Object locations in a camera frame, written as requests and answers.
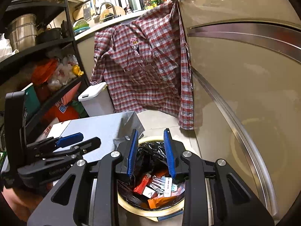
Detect yellow trash bin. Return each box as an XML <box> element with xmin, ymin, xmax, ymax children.
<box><xmin>118</xmin><ymin>136</ymin><xmax>184</xmax><ymax>221</ymax></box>

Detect black shelving rack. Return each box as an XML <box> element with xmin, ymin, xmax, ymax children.
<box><xmin>1</xmin><ymin>0</ymin><xmax>89</xmax><ymax>135</ymax></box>

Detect person's left hand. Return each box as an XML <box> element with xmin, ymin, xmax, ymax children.
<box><xmin>2</xmin><ymin>187</ymin><xmax>44</xmax><ymax>222</ymax></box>

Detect black bin liner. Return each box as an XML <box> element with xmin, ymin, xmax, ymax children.
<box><xmin>117</xmin><ymin>140</ymin><xmax>185</xmax><ymax>211</ymax></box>

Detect white plastic bags on shelf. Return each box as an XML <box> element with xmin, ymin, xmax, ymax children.
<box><xmin>47</xmin><ymin>54</ymin><xmax>79</xmax><ymax>92</ymax></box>

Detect red bag under shelf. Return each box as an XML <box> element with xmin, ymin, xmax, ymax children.
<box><xmin>40</xmin><ymin>83</ymin><xmax>88</xmax><ymax>124</ymax></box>

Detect chrome kitchen faucet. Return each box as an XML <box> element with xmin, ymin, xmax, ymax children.
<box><xmin>100</xmin><ymin>2</ymin><xmax>117</xmax><ymax>22</ymax></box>

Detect orange snack bag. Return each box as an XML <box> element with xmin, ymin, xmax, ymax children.
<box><xmin>147</xmin><ymin>196</ymin><xmax>184</xmax><ymax>209</ymax></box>

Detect orange bag on shelf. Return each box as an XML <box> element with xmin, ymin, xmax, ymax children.
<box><xmin>31</xmin><ymin>58</ymin><xmax>58</xmax><ymax>86</ymax></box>

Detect red plaid shirt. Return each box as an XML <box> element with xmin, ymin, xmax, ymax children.
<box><xmin>90</xmin><ymin>2</ymin><xmax>194</xmax><ymax>130</ymax></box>

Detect teal storage box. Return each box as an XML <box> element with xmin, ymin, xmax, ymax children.
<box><xmin>23</xmin><ymin>83</ymin><xmax>40</xmax><ymax>120</ymax></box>

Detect stainless steel pots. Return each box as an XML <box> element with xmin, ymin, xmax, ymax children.
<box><xmin>7</xmin><ymin>14</ymin><xmax>37</xmax><ymax>52</ymax></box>

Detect red medicine box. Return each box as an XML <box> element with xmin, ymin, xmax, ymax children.
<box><xmin>133</xmin><ymin>173</ymin><xmax>151</xmax><ymax>195</ymax></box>

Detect white lidded bin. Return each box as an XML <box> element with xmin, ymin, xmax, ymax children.
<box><xmin>78</xmin><ymin>82</ymin><xmax>114</xmax><ymax>117</ymax></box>

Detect black red crab packet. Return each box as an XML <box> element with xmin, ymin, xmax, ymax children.
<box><xmin>171</xmin><ymin>185</ymin><xmax>185</xmax><ymax>196</ymax></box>

